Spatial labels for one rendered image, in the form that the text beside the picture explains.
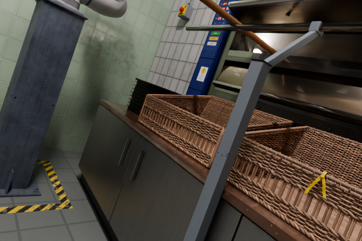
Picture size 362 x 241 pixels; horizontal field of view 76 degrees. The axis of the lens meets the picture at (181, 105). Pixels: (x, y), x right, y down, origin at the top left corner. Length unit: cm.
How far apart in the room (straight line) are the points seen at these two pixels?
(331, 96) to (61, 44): 132
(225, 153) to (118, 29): 168
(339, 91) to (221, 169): 74
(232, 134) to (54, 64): 102
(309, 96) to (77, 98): 168
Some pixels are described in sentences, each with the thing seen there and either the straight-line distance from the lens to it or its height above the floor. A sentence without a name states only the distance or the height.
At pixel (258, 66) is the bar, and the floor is 93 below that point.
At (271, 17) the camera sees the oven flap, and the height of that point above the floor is 137.
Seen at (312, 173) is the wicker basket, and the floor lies 72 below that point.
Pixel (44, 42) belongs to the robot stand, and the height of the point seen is 80.
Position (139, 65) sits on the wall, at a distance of 224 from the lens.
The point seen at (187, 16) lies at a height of 142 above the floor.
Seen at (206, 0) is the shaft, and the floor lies 118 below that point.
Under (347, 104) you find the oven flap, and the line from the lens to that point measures 119.
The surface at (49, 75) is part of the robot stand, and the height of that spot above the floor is 65.
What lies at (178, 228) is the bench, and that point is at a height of 37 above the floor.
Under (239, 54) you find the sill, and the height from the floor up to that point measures 116.
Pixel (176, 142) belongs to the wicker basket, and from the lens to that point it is 97.
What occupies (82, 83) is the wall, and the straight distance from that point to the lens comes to 209.
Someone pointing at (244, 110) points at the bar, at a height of 81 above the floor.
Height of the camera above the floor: 79
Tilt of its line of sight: 3 degrees down
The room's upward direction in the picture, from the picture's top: 20 degrees clockwise
